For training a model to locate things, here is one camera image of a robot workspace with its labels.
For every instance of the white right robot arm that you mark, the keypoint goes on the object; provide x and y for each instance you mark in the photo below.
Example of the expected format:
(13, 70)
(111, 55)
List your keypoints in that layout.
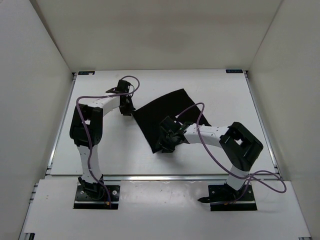
(240, 146)

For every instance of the blue corner label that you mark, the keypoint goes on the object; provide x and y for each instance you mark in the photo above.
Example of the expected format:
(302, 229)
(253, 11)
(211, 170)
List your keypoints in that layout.
(234, 71)
(86, 73)

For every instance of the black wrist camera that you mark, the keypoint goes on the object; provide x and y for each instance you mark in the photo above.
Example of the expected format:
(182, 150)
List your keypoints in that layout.
(123, 87)
(170, 125)

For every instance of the right blue corner label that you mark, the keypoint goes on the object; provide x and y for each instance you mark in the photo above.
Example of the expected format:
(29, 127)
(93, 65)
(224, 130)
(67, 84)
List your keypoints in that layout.
(234, 71)

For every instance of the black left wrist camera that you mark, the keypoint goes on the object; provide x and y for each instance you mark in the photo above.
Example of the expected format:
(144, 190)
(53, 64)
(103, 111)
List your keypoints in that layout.
(123, 87)

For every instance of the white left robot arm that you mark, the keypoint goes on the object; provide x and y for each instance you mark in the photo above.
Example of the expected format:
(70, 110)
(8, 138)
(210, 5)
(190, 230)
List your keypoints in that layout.
(86, 131)

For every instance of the left blue corner label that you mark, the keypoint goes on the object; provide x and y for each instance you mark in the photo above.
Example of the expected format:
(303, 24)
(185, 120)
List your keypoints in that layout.
(86, 73)

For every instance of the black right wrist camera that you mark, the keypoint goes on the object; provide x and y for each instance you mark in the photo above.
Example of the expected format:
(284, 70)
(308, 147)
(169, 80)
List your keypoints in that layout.
(170, 125)

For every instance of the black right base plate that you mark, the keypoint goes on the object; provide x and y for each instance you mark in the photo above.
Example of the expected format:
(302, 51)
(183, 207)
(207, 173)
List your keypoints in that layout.
(225, 198)

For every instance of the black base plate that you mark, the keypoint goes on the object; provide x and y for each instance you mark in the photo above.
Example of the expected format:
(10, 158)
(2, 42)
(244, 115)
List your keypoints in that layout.
(225, 198)
(99, 201)

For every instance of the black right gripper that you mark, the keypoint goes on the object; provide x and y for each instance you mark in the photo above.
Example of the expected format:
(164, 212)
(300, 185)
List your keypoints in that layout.
(167, 147)

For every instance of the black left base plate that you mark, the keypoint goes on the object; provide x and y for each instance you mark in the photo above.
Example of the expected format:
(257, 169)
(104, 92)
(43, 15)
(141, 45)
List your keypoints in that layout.
(99, 201)

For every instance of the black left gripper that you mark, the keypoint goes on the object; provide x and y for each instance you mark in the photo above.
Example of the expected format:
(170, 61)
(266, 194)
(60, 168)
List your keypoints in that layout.
(129, 110)

